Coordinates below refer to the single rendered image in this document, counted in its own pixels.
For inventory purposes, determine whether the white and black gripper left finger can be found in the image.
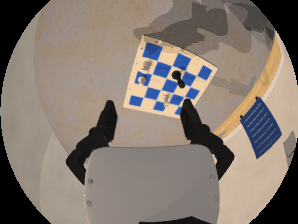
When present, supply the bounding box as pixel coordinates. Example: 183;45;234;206
66;100;118;185

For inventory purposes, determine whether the blue and cream chessboard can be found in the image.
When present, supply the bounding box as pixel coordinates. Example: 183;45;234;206
123;35;218;118

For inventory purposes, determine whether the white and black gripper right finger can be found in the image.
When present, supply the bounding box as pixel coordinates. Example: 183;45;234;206
180;98;235;180

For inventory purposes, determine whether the black chess piece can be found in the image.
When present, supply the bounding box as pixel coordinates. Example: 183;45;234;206
171;71;185;89

